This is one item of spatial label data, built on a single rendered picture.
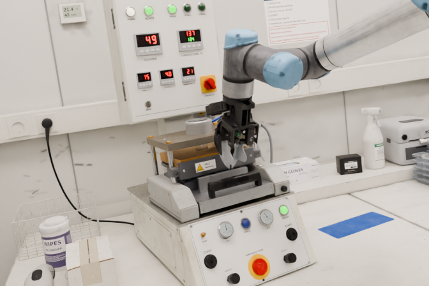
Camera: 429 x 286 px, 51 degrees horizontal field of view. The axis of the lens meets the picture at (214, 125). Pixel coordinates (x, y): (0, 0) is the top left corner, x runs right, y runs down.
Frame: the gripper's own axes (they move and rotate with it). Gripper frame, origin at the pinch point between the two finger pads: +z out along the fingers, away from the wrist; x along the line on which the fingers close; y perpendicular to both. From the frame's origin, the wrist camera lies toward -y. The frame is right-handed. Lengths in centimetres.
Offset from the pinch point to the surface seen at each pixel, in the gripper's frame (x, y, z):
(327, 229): 33.6, 5.9, 28.9
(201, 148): -0.9, -14.6, 2.9
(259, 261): 0.0, 17.7, 18.7
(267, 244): 4.0, 14.8, 17.2
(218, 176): -1.7, -2.2, 5.0
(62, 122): -31, -71, 14
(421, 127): 99, -18, 17
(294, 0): 69, -70, -25
